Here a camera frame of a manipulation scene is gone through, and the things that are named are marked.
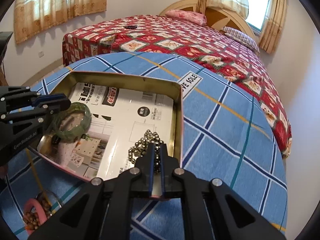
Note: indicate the beige curtain left window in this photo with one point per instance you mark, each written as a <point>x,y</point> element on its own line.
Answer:
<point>34,16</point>

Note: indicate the purple plaid pillow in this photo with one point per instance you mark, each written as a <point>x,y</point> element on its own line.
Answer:
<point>242,38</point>

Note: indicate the pink floral pillow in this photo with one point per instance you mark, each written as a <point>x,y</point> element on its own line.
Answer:
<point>190,16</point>

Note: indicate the window with white frame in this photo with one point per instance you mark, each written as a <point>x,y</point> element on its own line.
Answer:
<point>256,15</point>

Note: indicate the beige curtain right side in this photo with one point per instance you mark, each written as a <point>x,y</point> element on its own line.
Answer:
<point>273,25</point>

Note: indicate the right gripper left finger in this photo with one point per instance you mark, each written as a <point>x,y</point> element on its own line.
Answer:
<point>102,209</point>

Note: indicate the green jade bangle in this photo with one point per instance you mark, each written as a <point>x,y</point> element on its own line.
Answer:
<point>71,124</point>

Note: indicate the thin silver bangle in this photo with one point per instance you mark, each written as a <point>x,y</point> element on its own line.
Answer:
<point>51,198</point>

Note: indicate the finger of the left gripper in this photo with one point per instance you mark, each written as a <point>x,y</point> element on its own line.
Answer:
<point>49,100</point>
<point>48,111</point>

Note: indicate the blue plaid tablecloth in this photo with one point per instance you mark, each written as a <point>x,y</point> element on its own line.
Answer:
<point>226,136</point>

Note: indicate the cream wooden headboard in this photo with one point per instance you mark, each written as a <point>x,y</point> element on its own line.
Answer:
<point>216,18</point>

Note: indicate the black ring object on bed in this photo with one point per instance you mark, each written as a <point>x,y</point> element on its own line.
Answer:
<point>131,27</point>

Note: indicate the red patterned bedspread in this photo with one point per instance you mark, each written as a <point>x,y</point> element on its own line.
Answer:
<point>203,45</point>

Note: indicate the printed paper sheet in tin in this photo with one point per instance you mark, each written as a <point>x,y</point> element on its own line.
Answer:
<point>120,118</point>

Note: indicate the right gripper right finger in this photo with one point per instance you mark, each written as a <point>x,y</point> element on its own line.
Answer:
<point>211,209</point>

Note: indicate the pink bangle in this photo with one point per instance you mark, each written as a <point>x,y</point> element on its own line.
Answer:
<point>35,214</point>

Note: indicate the pink metal tin box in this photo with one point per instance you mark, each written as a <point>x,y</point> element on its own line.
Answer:
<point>46,147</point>

